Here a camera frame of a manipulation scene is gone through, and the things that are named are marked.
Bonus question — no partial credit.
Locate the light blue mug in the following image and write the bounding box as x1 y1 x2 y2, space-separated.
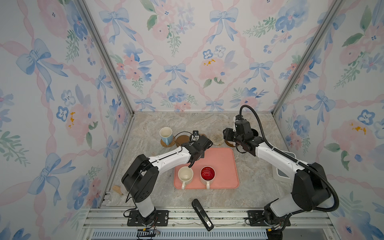
159 127 174 146

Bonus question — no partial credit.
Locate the black mug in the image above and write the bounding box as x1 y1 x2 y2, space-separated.
252 129 259 137

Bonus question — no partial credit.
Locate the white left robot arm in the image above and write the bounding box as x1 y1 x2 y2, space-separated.
122 136 213 226

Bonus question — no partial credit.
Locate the scratched round wooden coaster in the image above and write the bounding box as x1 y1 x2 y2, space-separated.
225 140 236 148

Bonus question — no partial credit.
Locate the plain round wooden coaster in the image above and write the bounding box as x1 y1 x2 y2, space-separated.
175 135 190 147

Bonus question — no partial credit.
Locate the pink plastic tray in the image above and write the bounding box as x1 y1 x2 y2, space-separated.
186 148 240 190

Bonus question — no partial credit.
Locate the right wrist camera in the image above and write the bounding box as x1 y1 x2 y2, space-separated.
233 115 241 123

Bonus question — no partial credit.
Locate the black handheld device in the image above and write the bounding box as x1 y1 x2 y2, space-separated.
192 199 214 232

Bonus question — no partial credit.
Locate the red interior mug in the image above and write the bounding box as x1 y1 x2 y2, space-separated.
200 166 216 190

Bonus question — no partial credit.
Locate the aluminium rail base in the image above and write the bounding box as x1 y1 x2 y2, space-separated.
77 207 340 240

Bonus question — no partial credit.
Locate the rattan woven round coaster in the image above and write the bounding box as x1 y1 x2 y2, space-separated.
160 137 177 148

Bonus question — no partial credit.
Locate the cream mug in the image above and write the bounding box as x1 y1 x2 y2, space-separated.
178 167 194 190

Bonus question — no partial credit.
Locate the wooden stick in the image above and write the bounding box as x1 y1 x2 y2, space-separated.
112 185 124 196

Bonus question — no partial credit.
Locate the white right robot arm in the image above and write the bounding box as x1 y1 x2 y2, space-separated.
223 115 340 226

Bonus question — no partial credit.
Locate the white grey tissue box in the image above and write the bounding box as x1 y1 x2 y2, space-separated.
272 149 302 181

